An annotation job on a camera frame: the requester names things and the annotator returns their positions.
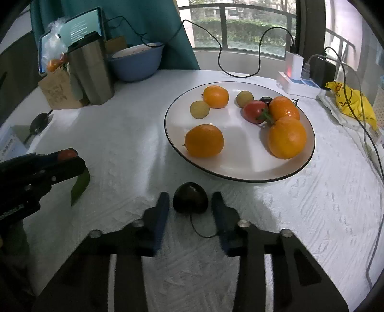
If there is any balcony railing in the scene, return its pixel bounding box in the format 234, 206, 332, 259
177, 3, 356, 57

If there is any tablet with lit screen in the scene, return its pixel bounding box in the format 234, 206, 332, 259
38, 6, 107, 76

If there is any white plate with dark rim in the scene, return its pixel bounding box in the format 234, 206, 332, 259
164, 81, 316, 183

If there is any grey cable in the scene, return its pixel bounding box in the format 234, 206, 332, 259
303, 54, 384, 288

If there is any clear plastic bag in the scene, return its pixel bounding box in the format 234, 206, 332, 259
40, 18, 69, 72

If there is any stainless steel tumbler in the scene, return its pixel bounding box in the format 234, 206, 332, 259
66, 31, 115, 105

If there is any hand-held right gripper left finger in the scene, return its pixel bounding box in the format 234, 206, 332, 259
31, 191, 170, 312

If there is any yellow plastic bag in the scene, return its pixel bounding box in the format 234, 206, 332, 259
325, 81, 378, 129

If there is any black window frame post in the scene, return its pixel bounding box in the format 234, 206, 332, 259
295, 0, 327, 69

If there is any red cherry tomato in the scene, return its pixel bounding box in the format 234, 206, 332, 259
243, 100, 270, 124
58, 149, 78, 161

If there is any blue bowl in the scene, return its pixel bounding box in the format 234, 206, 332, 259
108, 43, 166, 82

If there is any white tissue packet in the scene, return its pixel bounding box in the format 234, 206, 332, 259
317, 90, 384, 144

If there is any black power adapter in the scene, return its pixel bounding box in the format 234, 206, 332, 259
309, 55, 336, 89

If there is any white and blue box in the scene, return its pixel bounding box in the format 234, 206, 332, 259
0, 126, 29, 164

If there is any orange mandarin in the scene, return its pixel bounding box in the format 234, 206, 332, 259
268, 96, 300, 122
268, 116, 308, 160
183, 124, 225, 158
203, 85, 230, 109

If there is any green leaf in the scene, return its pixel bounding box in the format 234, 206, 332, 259
71, 168, 90, 207

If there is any teal curtain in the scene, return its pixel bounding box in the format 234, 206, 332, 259
30, 0, 201, 71

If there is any black round object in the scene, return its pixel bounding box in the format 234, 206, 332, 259
24, 109, 54, 143

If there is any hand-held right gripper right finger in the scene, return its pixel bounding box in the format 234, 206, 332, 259
211, 191, 350, 312

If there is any brown cardboard box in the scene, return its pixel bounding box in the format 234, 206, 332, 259
37, 36, 128, 110

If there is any white charger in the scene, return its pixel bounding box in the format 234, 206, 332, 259
284, 45, 304, 81

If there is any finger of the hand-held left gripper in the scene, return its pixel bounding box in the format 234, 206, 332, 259
18, 157, 87, 197
0, 150, 78, 177

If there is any black cable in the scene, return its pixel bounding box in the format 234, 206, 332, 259
102, 15, 296, 78
324, 46, 384, 183

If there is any white power strip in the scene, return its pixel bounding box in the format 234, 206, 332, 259
276, 70, 323, 99

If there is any tan longan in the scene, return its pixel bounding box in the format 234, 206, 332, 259
235, 91, 255, 108
190, 100, 210, 120

